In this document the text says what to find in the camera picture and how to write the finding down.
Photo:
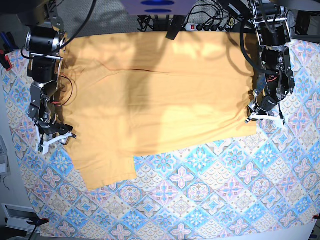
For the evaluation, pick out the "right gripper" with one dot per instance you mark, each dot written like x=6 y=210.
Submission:
x=48 y=134

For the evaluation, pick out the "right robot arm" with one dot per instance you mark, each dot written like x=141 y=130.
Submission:
x=45 y=37

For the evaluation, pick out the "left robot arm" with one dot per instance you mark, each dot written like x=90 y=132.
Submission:
x=272 y=32

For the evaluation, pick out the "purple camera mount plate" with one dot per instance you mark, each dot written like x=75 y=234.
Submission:
x=158 y=7

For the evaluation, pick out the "black bracket at table edge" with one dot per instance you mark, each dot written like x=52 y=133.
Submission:
x=175 y=26

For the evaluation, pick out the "yellow T-shirt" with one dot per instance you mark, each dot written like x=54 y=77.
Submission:
x=139 y=94

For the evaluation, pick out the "white power strip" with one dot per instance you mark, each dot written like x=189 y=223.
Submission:
x=194 y=27

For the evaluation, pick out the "red clamp upper left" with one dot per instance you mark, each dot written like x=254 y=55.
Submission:
x=5 y=61

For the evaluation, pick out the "patterned tile tablecloth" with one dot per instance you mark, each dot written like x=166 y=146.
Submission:
x=240 y=186

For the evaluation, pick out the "white rail lower left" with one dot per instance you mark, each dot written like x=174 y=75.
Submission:
x=16 y=217

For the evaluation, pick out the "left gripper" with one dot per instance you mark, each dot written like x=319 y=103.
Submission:
x=261 y=108

